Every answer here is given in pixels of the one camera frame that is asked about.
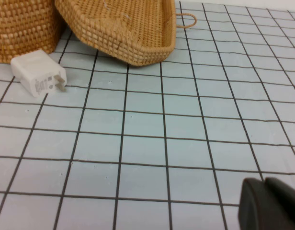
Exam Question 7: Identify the woven rattan basket lid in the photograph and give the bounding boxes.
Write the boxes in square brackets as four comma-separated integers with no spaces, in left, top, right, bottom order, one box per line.
[55,0,197,66]

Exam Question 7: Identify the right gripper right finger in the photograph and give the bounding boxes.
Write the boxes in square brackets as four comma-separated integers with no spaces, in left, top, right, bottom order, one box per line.
[266,177,295,230]

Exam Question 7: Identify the woven rattan basket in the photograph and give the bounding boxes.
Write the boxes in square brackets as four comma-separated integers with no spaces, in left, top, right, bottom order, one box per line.
[0,0,64,65]

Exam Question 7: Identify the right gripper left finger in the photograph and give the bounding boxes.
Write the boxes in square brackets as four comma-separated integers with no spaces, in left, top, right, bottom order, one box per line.
[238,177,284,230]

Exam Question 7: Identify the white USB wall charger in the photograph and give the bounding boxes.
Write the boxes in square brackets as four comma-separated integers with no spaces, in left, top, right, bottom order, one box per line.
[10,49,68,98]

